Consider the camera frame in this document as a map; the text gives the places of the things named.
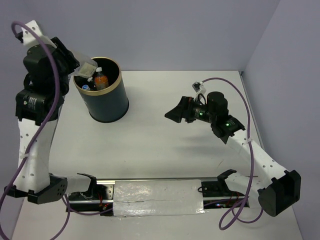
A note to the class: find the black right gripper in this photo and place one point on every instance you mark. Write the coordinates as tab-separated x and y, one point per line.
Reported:
182	110

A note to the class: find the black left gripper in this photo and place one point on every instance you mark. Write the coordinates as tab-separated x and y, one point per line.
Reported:
64	52

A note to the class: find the square clear white-cap bottle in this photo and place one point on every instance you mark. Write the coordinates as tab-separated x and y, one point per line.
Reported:
87	66

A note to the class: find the crushed clear blue-label bottle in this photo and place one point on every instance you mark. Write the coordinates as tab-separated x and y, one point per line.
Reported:
91	84

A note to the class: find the orange label plastic bottle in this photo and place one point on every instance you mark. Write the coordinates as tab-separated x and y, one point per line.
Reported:
100	79

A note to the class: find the long clear plastic bottle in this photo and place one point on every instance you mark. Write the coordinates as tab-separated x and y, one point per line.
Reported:
85	87

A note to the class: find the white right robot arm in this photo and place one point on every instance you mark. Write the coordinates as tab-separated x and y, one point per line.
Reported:
277	188

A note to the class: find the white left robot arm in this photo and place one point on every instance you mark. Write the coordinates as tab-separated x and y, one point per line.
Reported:
38	108

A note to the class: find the black bin with gold rim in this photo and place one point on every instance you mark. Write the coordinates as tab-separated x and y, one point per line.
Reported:
110	104

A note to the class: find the silver foil tape sheet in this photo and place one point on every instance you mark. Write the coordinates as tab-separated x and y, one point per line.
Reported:
157	198

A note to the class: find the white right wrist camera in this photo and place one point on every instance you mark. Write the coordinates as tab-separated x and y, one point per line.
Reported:
199	90

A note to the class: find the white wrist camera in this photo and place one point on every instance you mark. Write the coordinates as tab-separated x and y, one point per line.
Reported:
199	90
29	40

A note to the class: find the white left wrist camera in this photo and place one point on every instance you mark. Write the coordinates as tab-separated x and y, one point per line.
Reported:
29	40

